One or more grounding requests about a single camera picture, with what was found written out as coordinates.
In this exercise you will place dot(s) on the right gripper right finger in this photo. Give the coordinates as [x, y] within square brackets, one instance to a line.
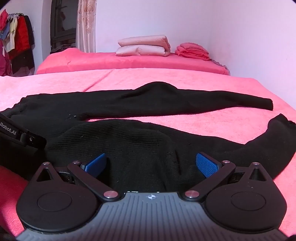
[242, 199]

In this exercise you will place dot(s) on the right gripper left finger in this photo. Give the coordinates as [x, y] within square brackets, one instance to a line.
[65, 198]

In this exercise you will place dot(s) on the black knit pants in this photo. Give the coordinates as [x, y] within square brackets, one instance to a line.
[141, 156]

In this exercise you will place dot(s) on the near pink bed blanket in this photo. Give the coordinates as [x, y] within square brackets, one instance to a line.
[136, 215]

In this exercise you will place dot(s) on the hanging clothes rack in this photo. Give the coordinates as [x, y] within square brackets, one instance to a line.
[17, 43]

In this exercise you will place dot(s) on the far pink bed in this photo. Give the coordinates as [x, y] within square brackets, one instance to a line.
[72, 59]

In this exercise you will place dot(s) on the pink floral curtain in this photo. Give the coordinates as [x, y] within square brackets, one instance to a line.
[85, 28]

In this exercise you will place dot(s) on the dark window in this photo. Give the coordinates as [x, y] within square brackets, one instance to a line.
[63, 24]

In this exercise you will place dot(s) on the folded pink blanket stack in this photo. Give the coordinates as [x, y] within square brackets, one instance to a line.
[192, 50]

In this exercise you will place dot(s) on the folded light pink quilt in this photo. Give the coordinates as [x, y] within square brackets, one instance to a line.
[156, 45]

